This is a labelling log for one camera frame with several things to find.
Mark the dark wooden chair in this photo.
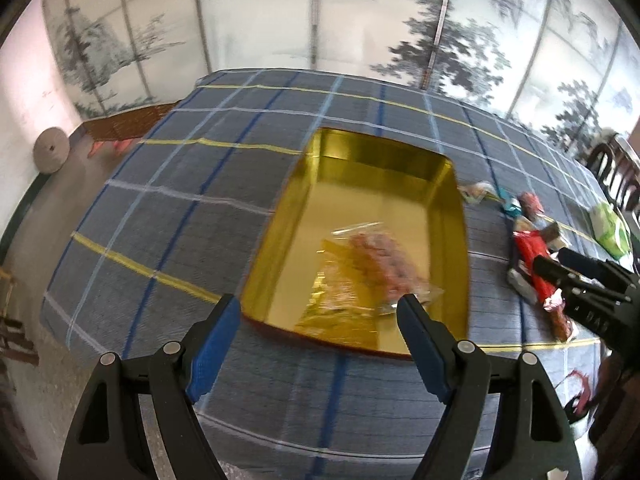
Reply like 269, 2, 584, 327
582, 132, 640, 211

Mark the red snack packet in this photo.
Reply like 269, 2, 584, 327
514, 230, 563, 313

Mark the green and white tissue pack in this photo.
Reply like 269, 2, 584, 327
589, 201, 632, 261

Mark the person's right forearm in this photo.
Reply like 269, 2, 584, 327
589, 350, 640, 480

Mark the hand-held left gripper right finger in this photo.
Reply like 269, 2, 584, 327
397, 294, 583, 480

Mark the round stone disc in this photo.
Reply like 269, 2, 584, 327
34, 127, 70, 175

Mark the clear packet of pink snacks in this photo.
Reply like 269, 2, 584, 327
330, 222, 446, 311

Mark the blue and white snack box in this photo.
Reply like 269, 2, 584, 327
507, 262, 543, 306

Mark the clear brown snack packet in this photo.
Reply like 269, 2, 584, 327
537, 221, 563, 252

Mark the small clear snack packet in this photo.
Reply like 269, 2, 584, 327
457, 180, 493, 205

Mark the light wooden chair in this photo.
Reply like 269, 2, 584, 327
0, 265, 40, 367

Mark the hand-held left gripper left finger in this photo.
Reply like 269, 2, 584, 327
57, 294, 242, 480

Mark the teal snack packet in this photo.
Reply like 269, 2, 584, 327
497, 187, 523, 219

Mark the blue plaid tablecloth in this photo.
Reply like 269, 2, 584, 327
42, 67, 621, 480

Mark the yellow snack packet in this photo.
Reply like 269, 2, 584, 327
297, 240, 396, 348

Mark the red round candy packet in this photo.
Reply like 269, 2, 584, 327
517, 191, 547, 218

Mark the red strap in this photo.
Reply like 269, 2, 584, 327
564, 369, 599, 417

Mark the red plastic stool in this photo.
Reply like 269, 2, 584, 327
87, 139, 135, 159

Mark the low wooden bench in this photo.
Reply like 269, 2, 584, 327
82, 100, 181, 143

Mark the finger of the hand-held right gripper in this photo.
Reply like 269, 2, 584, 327
557, 246, 628, 281
531, 256, 583, 301

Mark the gold metal tin box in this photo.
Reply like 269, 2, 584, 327
240, 127, 471, 361

